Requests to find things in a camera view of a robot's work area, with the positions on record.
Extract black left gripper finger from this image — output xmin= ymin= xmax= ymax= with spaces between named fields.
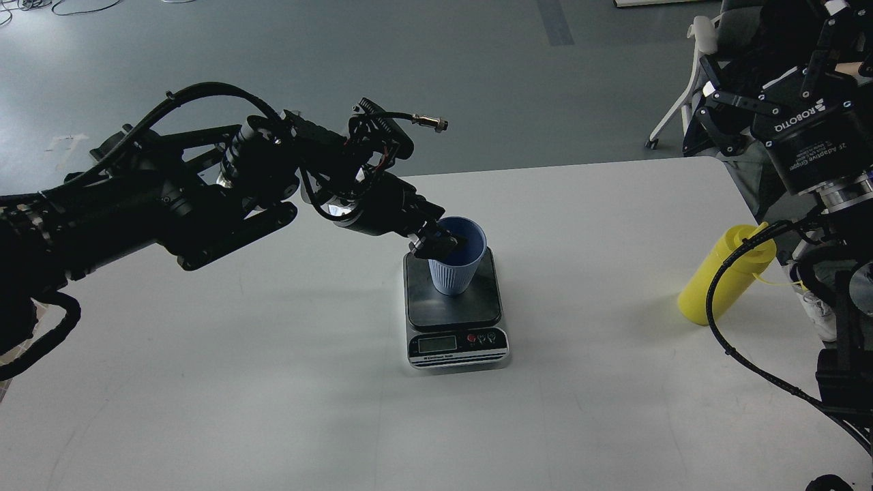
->
xmin=428 ymin=228 xmax=468 ymax=254
xmin=408 ymin=233 xmax=450 ymax=261

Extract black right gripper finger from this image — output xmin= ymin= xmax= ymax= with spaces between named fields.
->
xmin=711 ymin=53 xmax=792 ymax=134
xmin=801 ymin=1 xmax=853 ymax=96

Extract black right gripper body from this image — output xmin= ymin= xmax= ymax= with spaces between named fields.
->
xmin=750 ymin=75 xmax=871 ymax=194

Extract blue ribbed plastic cup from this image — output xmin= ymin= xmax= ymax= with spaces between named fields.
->
xmin=428 ymin=215 xmax=488 ymax=296

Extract seated person in dark clothes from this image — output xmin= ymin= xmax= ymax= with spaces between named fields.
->
xmin=682 ymin=0 xmax=873 ymax=342

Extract yellow squeeze bottle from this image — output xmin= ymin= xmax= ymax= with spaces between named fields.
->
xmin=677 ymin=222 xmax=777 ymax=326

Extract digital kitchen scale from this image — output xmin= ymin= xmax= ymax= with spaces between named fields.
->
xmin=402 ymin=248 xmax=512 ymax=374

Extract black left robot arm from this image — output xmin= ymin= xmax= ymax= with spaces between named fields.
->
xmin=1 ymin=82 xmax=469 ymax=381

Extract white office chair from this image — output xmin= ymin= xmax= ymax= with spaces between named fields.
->
xmin=645 ymin=14 xmax=722 ymax=150

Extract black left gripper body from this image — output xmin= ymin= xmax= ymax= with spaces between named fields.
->
xmin=328 ymin=173 xmax=445 ymax=237

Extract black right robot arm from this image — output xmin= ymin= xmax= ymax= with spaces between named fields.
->
xmin=694 ymin=1 xmax=871 ymax=453

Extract black floor cables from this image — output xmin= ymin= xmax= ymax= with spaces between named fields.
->
xmin=0 ymin=0 xmax=123 ymax=25

